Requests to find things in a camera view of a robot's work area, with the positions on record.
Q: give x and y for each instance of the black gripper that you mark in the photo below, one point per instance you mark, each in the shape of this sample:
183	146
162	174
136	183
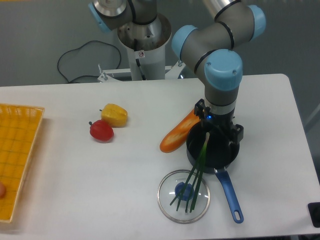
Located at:
235	132

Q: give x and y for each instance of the green scallion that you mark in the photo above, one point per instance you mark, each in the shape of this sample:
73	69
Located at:
199	168

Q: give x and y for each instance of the glass lid blue knob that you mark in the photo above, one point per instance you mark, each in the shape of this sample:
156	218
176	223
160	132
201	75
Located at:
169	187

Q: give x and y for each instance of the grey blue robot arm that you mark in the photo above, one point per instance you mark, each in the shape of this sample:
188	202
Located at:
209	52

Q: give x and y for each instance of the orange baguette bread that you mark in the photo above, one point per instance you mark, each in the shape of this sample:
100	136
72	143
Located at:
178	135

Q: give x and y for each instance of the yellow bell pepper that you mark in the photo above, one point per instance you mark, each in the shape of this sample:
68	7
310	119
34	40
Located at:
114	115

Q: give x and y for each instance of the red bell pepper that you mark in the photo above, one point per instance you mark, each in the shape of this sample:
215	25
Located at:
101	131

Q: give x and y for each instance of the black device at edge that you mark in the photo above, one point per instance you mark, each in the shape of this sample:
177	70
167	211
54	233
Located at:
314	212

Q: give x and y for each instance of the yellow plastic basket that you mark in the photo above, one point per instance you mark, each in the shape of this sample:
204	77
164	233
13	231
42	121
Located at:
19	127

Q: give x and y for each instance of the black pot blue handle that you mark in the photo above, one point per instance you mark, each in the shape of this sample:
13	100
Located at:
220	153

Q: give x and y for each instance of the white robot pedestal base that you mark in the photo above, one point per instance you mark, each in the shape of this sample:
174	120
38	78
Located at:
146	49

